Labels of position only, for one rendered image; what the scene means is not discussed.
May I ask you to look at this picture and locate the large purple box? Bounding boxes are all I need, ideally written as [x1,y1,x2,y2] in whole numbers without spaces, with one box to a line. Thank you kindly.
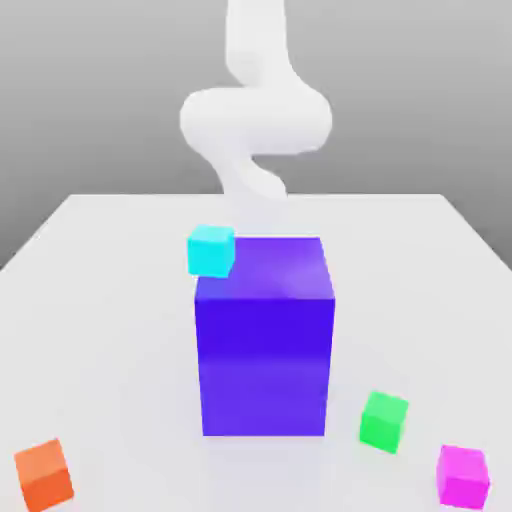
[193,236,336,438]

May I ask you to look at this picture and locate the small green cube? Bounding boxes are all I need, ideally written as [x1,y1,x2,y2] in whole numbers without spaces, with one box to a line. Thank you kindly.
[358,390,410,456]

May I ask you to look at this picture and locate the small magenta cube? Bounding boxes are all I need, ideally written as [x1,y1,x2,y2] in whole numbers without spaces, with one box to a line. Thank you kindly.
[435,444,491,511]

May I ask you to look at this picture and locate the small orange cube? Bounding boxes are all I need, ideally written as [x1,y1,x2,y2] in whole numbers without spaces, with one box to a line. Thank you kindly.
[13,437,76,512]

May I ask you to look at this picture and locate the small cyan cube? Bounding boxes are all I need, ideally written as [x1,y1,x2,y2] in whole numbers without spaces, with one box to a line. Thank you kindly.
[186,224,237,280]

